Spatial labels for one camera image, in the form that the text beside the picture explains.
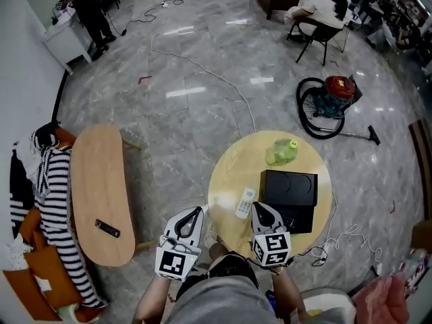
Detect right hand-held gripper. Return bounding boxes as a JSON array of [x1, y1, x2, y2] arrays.
[[250, 202, 292, 268]]

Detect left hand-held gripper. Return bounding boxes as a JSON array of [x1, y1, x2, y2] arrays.
[[154, 206, 205, 283]]

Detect white remote control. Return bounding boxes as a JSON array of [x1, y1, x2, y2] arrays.
[[235, 188, 257, 220]]

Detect black box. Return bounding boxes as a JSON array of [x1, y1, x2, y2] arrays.
[[259, 169, 319, 235]]

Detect black remote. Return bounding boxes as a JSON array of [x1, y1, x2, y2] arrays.
[[94, 219, 122, 238]]

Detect person's right forearm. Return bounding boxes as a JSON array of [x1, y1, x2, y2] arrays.
[[271, 265, 310, 324]]

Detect person's left forearm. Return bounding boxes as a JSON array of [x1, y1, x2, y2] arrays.
[[133, 275, 171, 324]]

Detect cardboard box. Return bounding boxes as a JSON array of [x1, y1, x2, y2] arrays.
[[412, 219, 432, 251]]

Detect person's left shoe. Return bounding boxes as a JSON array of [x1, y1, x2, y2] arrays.
[[203, 211, 219, 249]]

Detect person's left leg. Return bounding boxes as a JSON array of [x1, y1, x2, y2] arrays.
[[208, 242, 234, 261]]

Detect person's black shorts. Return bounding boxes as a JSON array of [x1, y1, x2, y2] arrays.
[[187, 251, 259, 290]]

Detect round wooden table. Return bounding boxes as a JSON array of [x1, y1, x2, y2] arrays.
[[208, 130, 333, 259]]

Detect green plastic bottle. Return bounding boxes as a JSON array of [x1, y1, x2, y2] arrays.
[[265, 138, 299, 167]]

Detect black phone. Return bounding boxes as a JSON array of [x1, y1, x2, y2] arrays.
[[265, 290, 277, 317]]

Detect person's grey shirt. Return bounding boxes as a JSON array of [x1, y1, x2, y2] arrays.
[[175, 275, 281, 324]]

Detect egg-shaped seat cushion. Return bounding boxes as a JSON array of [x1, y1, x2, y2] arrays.
[[300, 287, 357, 324]]

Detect oval wooden table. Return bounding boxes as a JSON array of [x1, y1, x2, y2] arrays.
[[70, 124, 142, 267]]

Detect vacuum wand with nozzle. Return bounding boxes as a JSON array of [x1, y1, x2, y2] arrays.
[[320, 125, 381, 146]]

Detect striped knitted blanket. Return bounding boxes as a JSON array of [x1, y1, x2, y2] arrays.
[[30, 130, 105, 309]]

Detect pink plush cushion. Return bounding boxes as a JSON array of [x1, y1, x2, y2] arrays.
[[350, 271, 411, 324]]

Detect large orange cushion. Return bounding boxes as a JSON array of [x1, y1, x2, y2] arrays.
[[23, 244, 82, 308]]

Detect pale green cushion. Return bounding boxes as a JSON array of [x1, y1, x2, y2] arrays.
[[56, 302, 82, 323]]

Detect pack of water bottles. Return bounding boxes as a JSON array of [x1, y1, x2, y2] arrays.
[[400, 248, 429, 290]]

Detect red vacuum cleaner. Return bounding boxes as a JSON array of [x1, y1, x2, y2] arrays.
[[313, 75, 364, 119]]

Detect small orange cushion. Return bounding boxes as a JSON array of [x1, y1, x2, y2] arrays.
[[20, 207, 43, 246]]

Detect brown wooden platform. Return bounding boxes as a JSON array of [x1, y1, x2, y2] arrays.
[[408, 118, 432, 221]]

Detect dark blanket with white stripes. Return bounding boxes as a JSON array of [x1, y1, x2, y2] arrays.
[[9, 142, 36, 239]]

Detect black chair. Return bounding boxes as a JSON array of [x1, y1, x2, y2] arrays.
[[286, 17, 345, 67]]

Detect white cabinet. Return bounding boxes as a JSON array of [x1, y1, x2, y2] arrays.
[[40, 5, 94, 76]]

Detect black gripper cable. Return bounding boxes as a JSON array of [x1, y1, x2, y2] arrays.
[[296, 253, 329, 267]]

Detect curly white cable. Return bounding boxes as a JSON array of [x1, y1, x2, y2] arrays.
[[332, 223, 384, 261]]

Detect black vacuum hose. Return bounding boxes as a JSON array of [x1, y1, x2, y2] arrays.
[[296, 77, 346, 140]]

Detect white extension cable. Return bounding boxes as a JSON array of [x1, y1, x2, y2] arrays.
[[150, 33, 340, 260]]

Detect black floor cable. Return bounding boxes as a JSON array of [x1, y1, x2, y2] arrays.
[[103, 0, 185, 37]]

